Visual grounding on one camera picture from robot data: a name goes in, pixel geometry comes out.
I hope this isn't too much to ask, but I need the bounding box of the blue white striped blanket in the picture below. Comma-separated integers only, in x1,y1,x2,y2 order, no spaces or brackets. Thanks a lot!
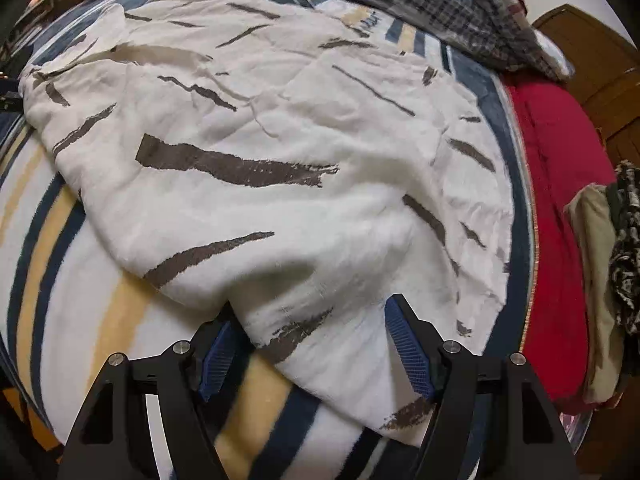
0,0,538,480

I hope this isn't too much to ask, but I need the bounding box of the white shirt with dark strokes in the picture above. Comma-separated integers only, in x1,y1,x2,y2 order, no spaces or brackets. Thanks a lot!
19,0,516,448

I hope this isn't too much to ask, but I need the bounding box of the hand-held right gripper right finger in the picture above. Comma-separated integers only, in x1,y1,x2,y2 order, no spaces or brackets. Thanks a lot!
384,292,573,480

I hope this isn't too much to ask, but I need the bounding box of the black white patterned garment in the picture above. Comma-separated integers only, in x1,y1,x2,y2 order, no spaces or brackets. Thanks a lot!
605,160,640,376

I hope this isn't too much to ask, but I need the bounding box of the blue checked quilt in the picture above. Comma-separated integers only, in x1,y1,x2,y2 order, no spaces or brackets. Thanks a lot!
85,0,576,83

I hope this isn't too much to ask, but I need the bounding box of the beige garment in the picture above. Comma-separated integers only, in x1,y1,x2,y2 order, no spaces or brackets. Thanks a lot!
564,184,631,403

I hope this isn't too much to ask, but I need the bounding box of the red cloth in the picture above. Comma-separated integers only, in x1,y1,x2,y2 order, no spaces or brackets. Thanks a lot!
502,77,618,416

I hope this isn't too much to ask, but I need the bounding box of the wooden wardrobe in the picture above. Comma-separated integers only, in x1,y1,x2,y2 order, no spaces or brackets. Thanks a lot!
530,4,640,171

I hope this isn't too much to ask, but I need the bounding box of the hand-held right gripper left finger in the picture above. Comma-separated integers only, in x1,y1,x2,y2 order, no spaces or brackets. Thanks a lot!
57,305,238,480

